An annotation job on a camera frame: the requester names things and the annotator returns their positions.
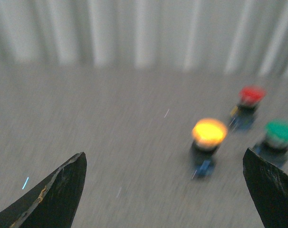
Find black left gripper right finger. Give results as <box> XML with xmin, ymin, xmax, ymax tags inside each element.
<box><xmin>243</xmin><ymin>148</ymin><xmax>288</xmax><ymax>228</ymax></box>

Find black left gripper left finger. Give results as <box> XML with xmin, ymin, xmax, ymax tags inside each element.
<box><xmin>0</xmin><ymin>152</ymin><xmax>87</xmax><ymax>228</ymax></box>

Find yellow mushroom push button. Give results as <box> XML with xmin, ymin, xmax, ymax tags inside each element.
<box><xmin>190</xmin><ymin>118</ymin><xmax>228</xmax><ymax>179</ymax></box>

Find green mushroom push button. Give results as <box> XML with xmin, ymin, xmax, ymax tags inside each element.
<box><xmin>253</xmin><ymin>119</ymin><xmax>288</xmax><ymax>169</ymax></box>

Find red mushroom push button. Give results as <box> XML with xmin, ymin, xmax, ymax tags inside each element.
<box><xmin>229</xmin><ymin>85</ymin><xmax>266</xmax><ymax>131</ymax></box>

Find white pleated curtain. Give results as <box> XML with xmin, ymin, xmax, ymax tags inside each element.
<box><xmin>0</xmin><ymin>0</ymin><xmax>288</xmax><ymax>77</ymax></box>

